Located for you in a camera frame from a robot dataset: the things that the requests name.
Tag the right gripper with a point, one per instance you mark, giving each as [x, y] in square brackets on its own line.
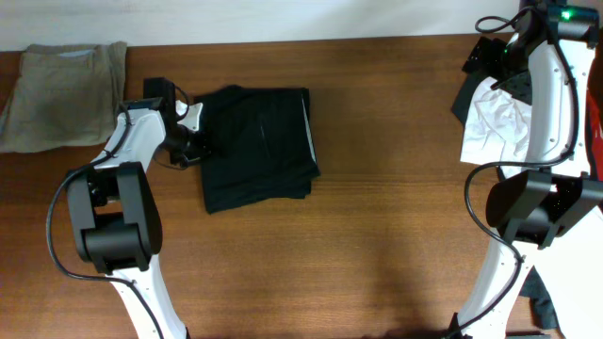
[485, 56]

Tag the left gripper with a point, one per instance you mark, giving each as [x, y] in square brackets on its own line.
[203, 151]

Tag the white t-shirt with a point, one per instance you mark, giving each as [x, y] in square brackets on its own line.
[498, 128]

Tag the black shorts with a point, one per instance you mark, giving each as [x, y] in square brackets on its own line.
[261, 146]

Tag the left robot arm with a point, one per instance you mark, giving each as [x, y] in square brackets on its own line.
[116, 224]

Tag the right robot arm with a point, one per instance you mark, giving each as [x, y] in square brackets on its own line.
[547, 218]

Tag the black red printed garment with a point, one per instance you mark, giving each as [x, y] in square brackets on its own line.
[594, 131]

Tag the folded khaki shorts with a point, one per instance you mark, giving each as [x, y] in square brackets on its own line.
[64, 96]

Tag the dark grey garment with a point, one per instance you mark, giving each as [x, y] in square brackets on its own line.
[543, 311]

